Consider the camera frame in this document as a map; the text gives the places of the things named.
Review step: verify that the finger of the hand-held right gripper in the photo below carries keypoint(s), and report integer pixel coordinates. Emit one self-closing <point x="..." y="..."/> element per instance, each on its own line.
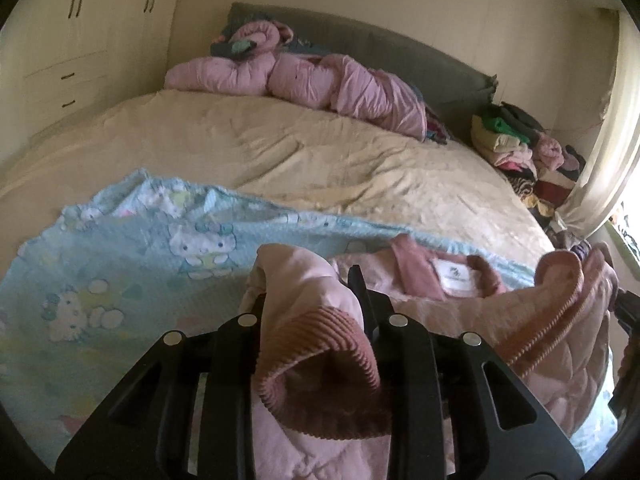
<point x="629" y="307"/>

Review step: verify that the colourful printed cloth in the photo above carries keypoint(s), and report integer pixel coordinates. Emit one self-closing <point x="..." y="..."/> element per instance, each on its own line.
<point x="625" y="235"/>

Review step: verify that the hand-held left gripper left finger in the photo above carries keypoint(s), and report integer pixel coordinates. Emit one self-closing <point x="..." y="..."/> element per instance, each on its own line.
<point x="235" y="352"/>

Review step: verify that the cream curtain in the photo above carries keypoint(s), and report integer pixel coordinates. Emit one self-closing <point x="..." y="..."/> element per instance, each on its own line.
<point x="600" y="160"/>

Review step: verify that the pink quilted jacket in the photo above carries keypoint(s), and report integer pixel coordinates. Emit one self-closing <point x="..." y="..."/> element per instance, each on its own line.
<point x="500" y="320"/>

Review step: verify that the beige bed sheet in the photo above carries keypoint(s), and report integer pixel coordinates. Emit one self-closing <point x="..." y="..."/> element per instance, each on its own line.
<point x="300" y="160"/>

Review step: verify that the pink crumpled duvet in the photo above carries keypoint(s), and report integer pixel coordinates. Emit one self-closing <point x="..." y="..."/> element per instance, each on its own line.
<point x="300" y="75"/>

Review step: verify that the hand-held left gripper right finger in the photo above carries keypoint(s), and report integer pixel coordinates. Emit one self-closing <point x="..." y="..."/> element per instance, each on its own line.
<point x="400" y="355"/>

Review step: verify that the blue cartoon printed blanket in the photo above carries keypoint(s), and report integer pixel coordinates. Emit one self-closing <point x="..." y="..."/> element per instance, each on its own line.
<point x="125" y="270"/>

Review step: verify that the dark grey-blue garment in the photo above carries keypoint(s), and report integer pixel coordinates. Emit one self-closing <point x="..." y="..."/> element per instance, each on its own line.
<point x="222" y="49"/>

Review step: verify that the cream wardrobe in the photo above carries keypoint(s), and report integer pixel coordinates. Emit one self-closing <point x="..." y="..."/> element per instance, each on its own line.
<point x="100" y="20"/>

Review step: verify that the pile of folded clothes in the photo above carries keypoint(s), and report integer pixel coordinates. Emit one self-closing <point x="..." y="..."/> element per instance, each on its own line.
<point x="520" y="150"/>

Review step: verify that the dark striped cloth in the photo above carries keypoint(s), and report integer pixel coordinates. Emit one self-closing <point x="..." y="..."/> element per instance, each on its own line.
<point x="437" y="130"/>

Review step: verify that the grey padded headboard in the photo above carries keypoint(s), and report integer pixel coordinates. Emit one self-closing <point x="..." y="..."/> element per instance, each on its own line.
<point x="400" y="55"/>

